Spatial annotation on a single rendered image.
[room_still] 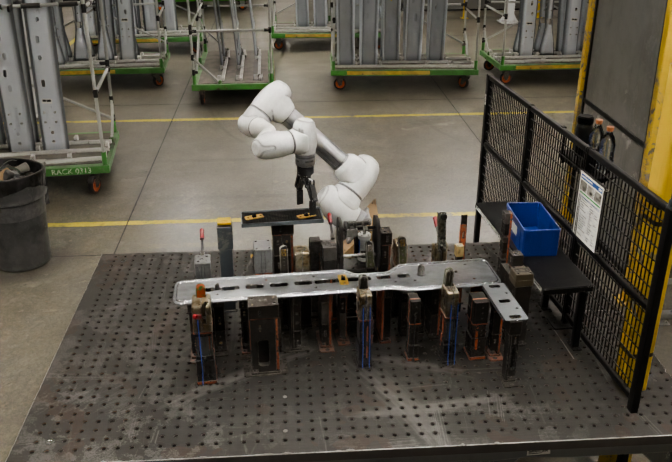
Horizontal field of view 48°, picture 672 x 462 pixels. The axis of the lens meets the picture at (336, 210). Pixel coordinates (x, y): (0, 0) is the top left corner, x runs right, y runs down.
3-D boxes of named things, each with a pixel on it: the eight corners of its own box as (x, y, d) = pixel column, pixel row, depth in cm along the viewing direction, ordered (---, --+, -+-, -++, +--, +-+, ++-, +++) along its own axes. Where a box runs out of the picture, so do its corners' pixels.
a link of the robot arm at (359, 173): (354, 201, 404) (378, 169, 408) (366, 202, 389) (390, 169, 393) (244, 107, 380) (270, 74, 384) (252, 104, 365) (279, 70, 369)
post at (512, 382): (504, 388, 301) (511, 326, 290) (495, 371, 311) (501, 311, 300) (520, 386, 302) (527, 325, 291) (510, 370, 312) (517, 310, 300)
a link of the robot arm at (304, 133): (309, 146, 336) (283, 152, 330) (309, 113, 330) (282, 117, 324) (321, 153, 328) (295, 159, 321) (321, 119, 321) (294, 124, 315)
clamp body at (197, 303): (194, 389, 301) (187, 311, 286) (195, 367, 315) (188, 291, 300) (221, 386, 303) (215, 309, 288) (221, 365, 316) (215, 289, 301)
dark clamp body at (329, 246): (319, 325, 344) (319, 250, 328) (316, 310, 356) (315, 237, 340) (343, 323, 345) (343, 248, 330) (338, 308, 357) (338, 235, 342)
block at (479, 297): (467, 362, 318) (471, 304, 306) (459, 347, 328) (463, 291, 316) (488, 360, 319) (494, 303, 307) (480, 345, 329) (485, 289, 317)
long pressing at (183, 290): (172, 309, 301) (171, 306, 300) (174, 282, 321) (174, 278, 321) (503, 284, 319) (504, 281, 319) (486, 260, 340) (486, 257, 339)
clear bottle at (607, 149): (599, 175, 315) (606, 129, 306) (592, 169, 320) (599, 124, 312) (614, 174, 315) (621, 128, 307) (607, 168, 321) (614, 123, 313)
